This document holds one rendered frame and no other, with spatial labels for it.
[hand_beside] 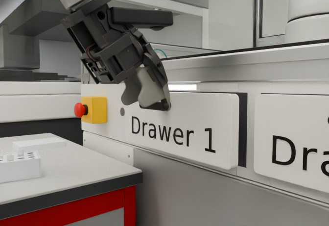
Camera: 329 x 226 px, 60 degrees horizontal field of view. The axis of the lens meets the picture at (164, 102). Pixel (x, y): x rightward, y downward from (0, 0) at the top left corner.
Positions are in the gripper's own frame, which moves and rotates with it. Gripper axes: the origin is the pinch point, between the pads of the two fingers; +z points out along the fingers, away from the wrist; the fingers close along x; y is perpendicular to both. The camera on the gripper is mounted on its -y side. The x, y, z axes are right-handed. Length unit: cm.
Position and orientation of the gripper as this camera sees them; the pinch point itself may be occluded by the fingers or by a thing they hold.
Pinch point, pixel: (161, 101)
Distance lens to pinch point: 50.8
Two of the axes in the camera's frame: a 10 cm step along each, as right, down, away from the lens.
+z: 4.5, 8.0, 4.1
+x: 6.3, 0.5, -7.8
